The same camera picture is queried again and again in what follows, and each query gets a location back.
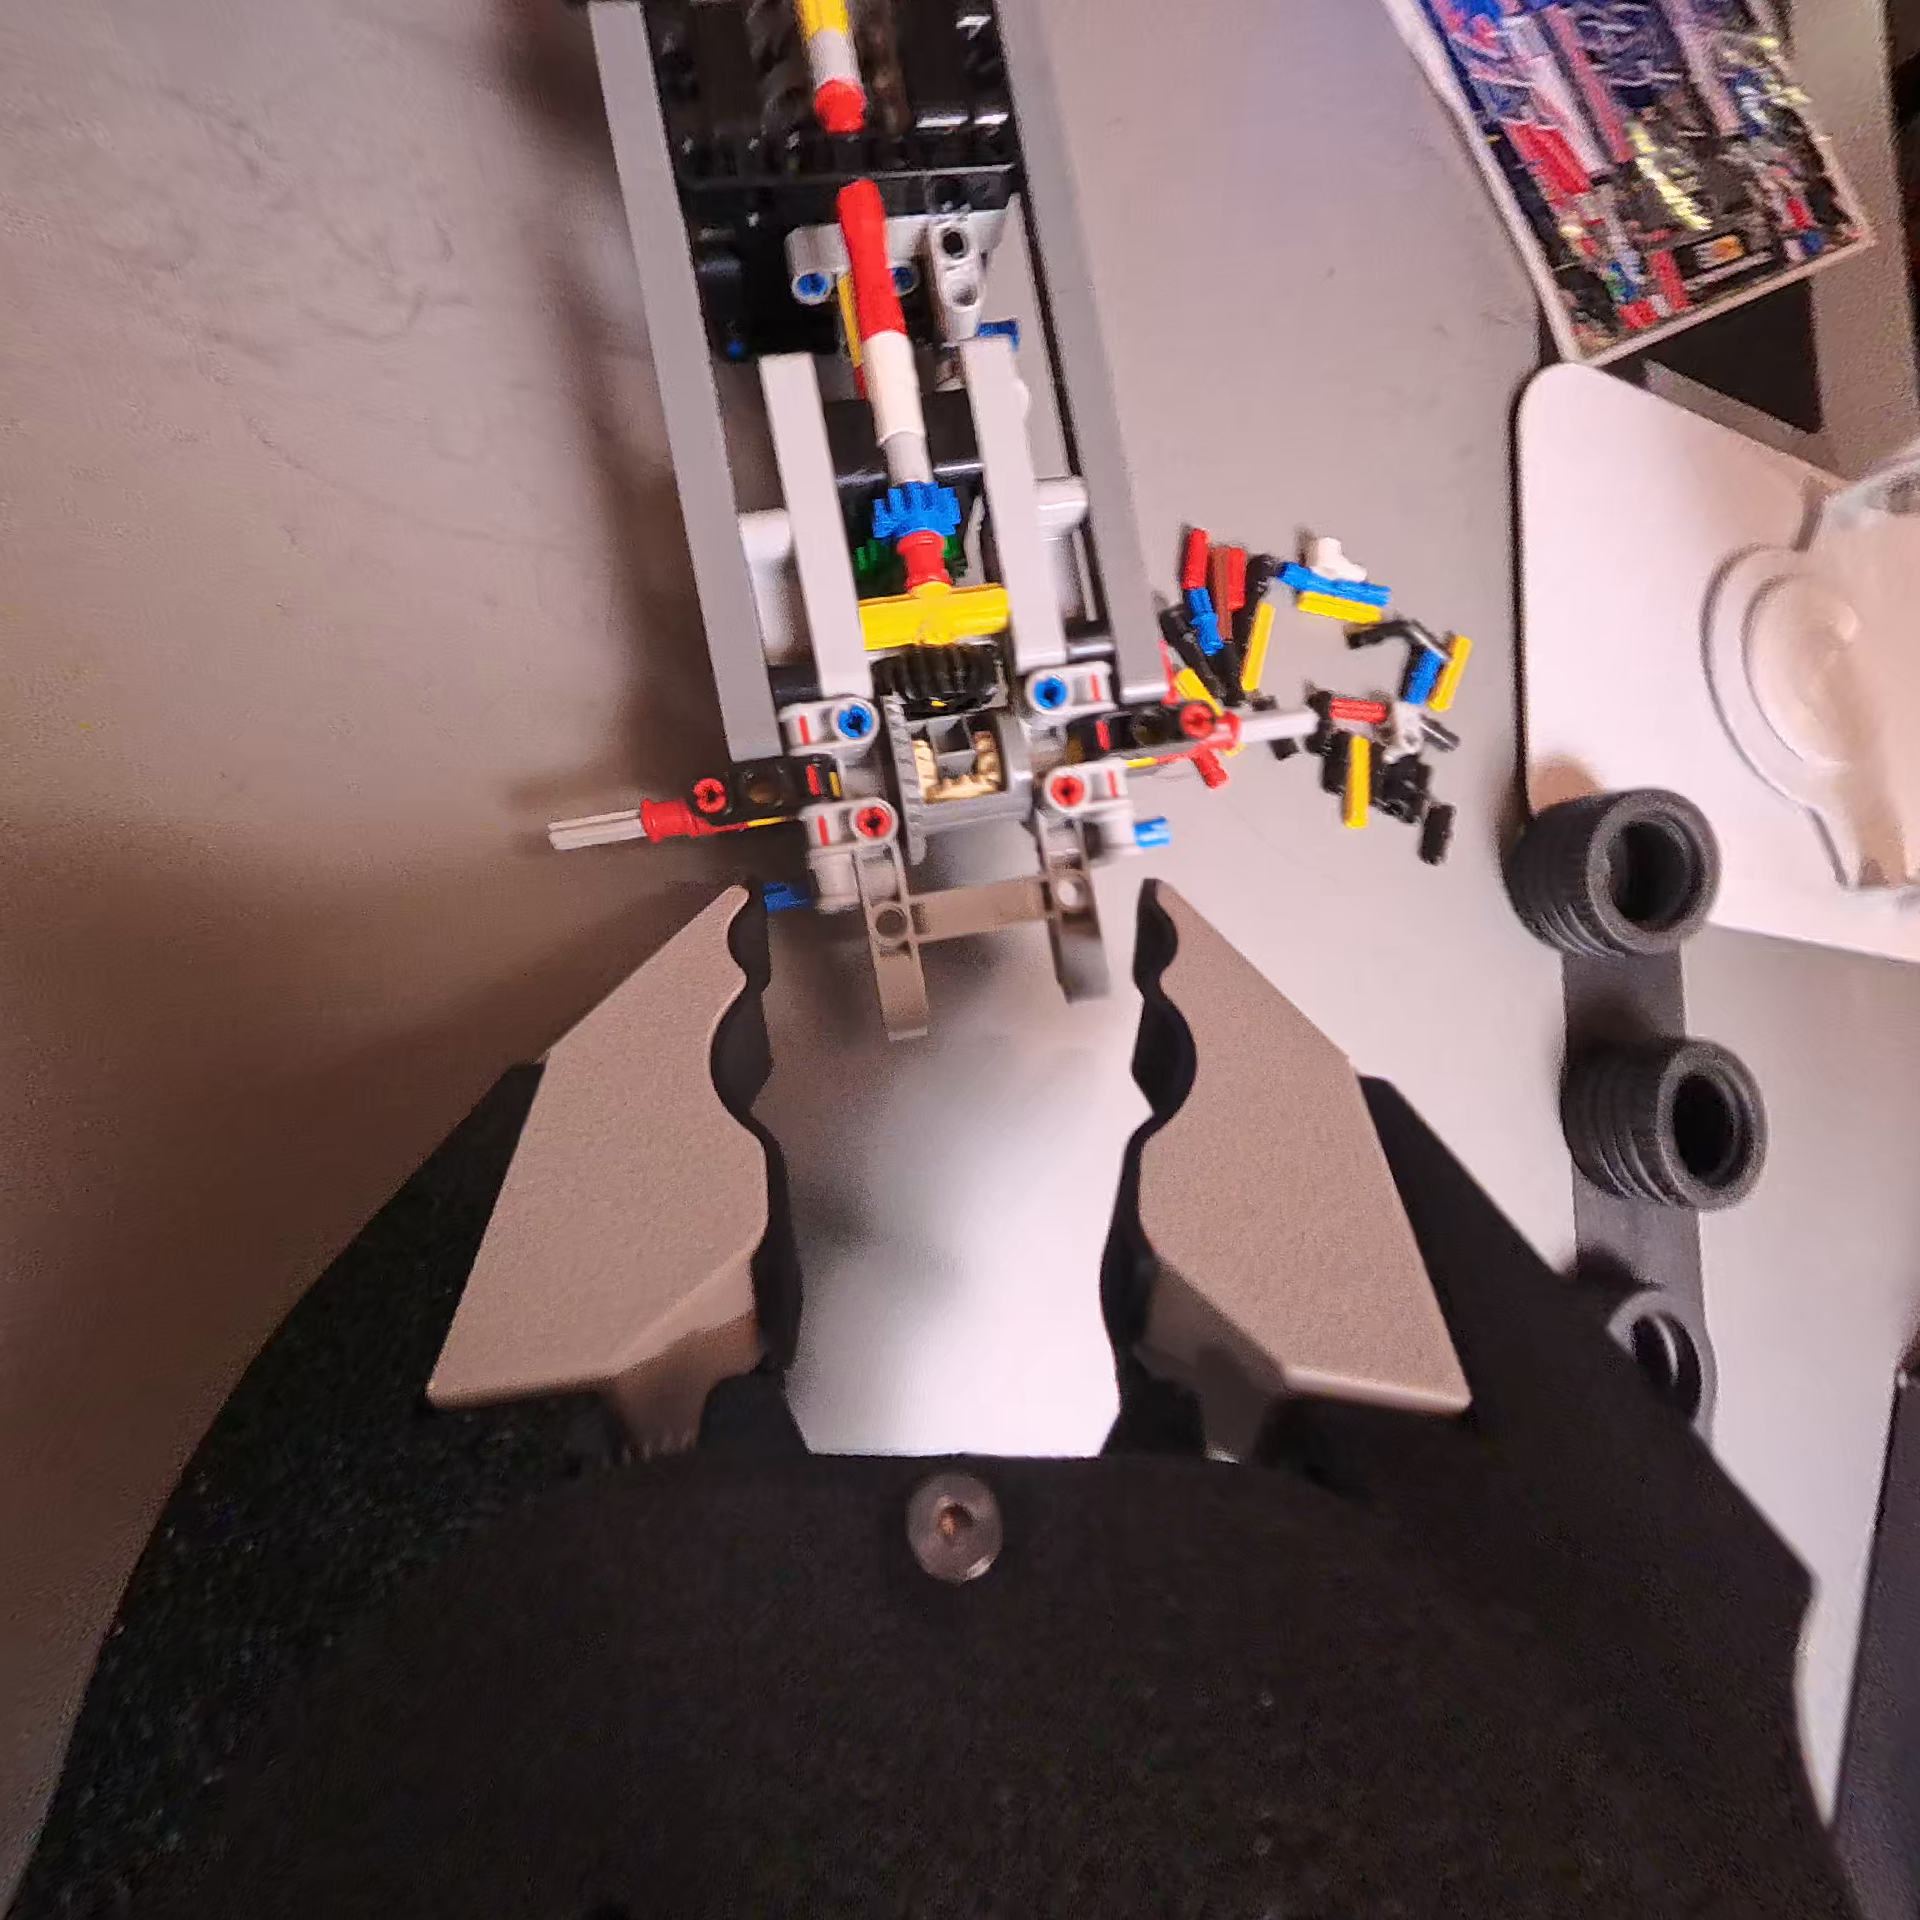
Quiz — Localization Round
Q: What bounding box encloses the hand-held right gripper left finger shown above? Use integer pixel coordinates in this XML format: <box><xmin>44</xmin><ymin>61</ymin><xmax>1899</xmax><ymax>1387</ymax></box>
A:
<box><xmin>428</xmin><ymin>882</ymin><xmax>782</xmax><ymax>1465</ymax></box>

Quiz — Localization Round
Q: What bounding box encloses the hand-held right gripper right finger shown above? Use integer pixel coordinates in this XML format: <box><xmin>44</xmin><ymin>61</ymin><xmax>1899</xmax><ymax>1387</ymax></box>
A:
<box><xmin>1102</xmin><ymin>877</ymin><xmax>1472</xmax><ymax>1465</ymax></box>

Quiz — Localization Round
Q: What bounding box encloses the lego car chassis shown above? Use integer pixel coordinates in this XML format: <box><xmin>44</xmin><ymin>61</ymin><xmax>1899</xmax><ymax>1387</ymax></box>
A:
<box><xmin>547</xmin><ymin>0</ymin><xmax>1327</xmax><ymax>1045</ymax></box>

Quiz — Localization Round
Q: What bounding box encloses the black rubber lego tyre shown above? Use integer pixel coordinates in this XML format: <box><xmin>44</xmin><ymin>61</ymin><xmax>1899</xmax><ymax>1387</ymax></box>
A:
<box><xmin>1603</xmin><ymin>1287</ymin><xmax>1720</xmax><ymax>1426</ymax></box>
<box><xmin>1559</xmin><ymin>1036</ymin><xmax>1768</xmax><ymax>1209</ymax></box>
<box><xmin>1503</xmin><ymin>786</ymin><xmax>1723</xmax><ymax>959</ymax></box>

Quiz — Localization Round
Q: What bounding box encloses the pile of small lego pieces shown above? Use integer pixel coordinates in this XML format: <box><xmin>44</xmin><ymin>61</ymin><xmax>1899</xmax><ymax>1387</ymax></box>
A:
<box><xmin>1154</xmin><ymin>521</ymin><xmax>1479</xmax><ymax>873</ymax></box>

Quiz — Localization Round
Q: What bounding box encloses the white book stand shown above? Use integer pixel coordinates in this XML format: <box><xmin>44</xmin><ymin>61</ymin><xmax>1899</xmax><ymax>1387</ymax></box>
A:
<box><xmin>1511</xmin><ymin>359</ymin><xmax>1920</xmax><ymax>962</ymax></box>

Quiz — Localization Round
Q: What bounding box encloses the colourful sticker sheet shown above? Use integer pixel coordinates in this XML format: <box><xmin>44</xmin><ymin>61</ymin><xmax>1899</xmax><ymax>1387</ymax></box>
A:
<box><xmin>1380</xmin><ymin>0</ymin><xmax>1876</xmax><ymax>367</ymax></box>

